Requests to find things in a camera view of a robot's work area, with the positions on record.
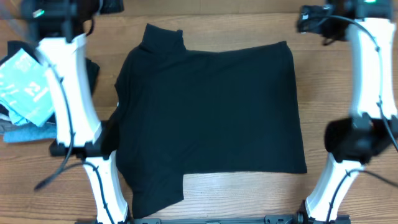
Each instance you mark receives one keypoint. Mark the folded white grey garment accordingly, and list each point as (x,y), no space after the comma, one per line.
(6,124)

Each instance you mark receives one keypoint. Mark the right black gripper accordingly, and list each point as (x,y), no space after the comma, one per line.
(316,14)

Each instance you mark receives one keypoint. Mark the black t-shirt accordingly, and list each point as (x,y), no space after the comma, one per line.
(185,112)

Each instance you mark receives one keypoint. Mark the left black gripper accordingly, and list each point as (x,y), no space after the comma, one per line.
(114,6)

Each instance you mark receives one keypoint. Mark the folded light blue printed shirt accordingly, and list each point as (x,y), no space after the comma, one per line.
(25,92)

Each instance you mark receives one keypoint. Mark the folded black shirt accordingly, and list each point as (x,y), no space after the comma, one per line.
(13,46)

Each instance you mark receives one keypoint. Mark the folded blue heather shirt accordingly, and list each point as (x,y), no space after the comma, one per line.
(31,132)

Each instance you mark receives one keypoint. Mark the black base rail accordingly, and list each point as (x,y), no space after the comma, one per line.
(268,219)

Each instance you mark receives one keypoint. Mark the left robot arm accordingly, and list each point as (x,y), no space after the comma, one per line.
(56,27)

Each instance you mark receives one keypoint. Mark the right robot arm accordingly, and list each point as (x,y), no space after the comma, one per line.
(371,126)

